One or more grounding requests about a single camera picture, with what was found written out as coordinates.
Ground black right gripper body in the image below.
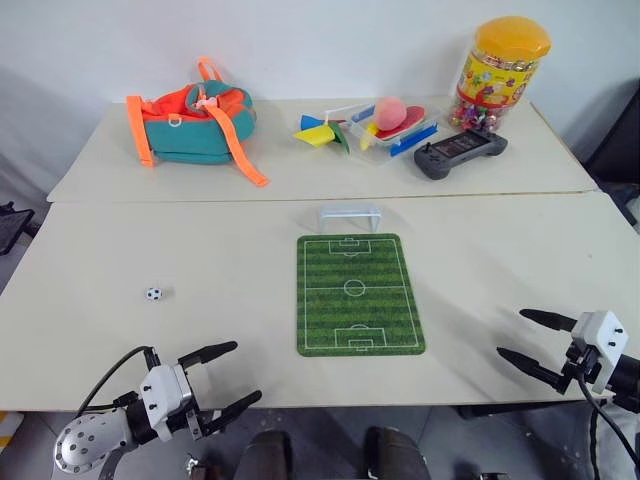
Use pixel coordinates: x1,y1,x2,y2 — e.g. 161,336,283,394
560,335,605,392

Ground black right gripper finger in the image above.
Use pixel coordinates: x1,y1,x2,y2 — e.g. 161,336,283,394
519,308,577,334
495,346,571,394

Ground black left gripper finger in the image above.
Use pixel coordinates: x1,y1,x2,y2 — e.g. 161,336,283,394
177,341,239,371
201,390,264,438

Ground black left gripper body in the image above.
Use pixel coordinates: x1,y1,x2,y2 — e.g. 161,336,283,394
172,362,224,443

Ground green soccer field mat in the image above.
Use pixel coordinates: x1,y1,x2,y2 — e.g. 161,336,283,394
295,232,428,359

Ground dark rounded shape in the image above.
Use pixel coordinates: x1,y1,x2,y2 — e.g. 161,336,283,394
243,429,294,480
363,425,431,480

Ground grey handheld game console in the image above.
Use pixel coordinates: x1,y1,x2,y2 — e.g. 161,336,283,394
413,128,510,182

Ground small grey goal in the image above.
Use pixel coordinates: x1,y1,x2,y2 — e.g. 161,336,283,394
315,204,384,235

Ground teal and orange backpack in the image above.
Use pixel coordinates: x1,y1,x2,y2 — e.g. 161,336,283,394
125,55,271,189

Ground clear plastic tray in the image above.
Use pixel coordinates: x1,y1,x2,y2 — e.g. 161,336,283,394
347,101,442,167

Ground red paddle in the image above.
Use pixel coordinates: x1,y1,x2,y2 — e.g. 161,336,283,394
374,104,428,142

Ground colourful paper pinwheel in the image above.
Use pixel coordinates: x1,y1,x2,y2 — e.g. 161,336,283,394
291,102,374,154

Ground candy jar with yellow lid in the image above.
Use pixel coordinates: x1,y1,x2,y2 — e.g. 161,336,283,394
447,15,554,133

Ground yellow plastic toy piece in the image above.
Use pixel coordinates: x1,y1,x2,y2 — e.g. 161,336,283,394
359,121,382,152

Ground pink foam ball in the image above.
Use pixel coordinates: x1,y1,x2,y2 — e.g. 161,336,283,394
374,96,409,133

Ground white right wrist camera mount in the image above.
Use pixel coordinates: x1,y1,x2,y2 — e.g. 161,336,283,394
569,310,630,396

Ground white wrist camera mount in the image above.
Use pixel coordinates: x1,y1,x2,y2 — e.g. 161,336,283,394
139,363,195,443
569,310,630,396

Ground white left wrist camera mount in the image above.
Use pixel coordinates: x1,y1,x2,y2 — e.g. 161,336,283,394
139,363,195,443

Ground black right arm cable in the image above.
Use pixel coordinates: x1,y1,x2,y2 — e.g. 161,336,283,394
577,373,640,480

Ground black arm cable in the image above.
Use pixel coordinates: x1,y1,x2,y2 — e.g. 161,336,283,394
577,373,640,480
74,345,153,417

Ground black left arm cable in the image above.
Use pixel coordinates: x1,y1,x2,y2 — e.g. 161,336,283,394
74,345,153,417

